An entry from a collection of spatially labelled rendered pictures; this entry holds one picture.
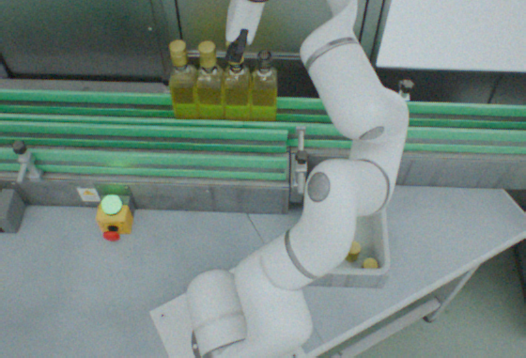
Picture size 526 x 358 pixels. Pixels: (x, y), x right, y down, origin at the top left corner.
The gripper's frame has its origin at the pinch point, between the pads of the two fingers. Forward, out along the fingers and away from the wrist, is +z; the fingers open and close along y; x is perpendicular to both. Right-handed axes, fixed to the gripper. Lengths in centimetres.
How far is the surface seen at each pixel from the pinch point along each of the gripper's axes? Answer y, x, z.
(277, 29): -13.7, 10.3, 5.8
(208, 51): -0.1, -4.9, 2.8
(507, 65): -12, 65, 0
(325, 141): 3.3, 26.3, 20.7
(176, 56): 0.1, -10.8, 6.0
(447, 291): 16, 84, 70
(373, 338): 28, 65, 84
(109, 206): 18.6, -19.8, 38.7
